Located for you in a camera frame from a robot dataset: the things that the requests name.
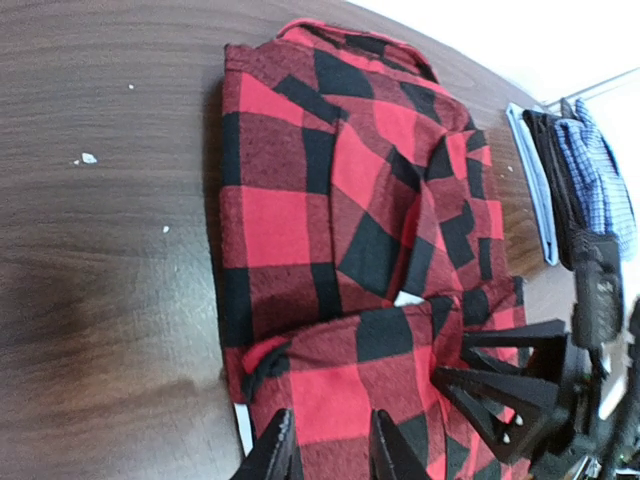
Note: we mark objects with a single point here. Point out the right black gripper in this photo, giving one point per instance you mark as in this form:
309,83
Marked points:
513,413

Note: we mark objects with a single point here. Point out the light blue shirt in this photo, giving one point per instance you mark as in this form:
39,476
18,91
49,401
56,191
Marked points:
537,182

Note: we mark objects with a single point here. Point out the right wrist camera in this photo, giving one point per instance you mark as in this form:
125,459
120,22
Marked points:
599,309

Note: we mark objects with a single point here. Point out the red black plaid shirt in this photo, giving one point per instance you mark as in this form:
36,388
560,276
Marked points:
362,238

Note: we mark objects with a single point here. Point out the blue checked shirt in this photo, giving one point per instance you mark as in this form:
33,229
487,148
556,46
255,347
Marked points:
598,182

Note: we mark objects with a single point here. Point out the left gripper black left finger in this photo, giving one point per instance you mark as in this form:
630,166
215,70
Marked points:
275,455

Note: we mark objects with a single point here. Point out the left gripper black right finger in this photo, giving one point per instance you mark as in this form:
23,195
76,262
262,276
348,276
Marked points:
391,457

